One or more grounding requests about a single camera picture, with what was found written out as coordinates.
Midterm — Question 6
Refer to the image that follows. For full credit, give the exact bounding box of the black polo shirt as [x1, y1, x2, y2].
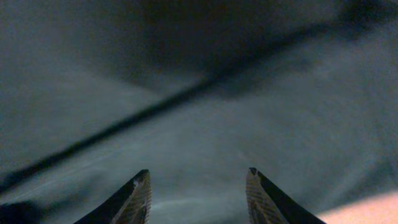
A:
[1, 1, 397, 223]

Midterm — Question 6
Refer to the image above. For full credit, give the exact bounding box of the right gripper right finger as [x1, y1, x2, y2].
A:
[246, 167, 325, 224]

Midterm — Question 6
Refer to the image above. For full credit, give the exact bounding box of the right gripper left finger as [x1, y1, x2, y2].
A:
[74, 169, 152, 224]

